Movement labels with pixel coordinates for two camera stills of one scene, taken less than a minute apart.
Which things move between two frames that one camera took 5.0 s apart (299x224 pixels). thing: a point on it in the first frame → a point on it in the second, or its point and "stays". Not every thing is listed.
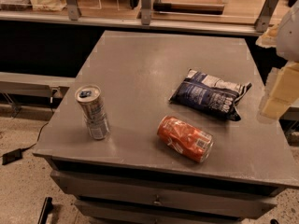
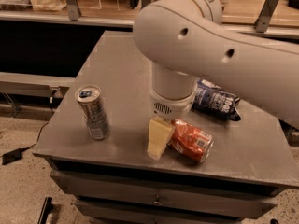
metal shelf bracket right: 268,10 stays
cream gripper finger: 282,91 → 165,109
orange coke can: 194,144 stays
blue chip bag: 210,94 stays
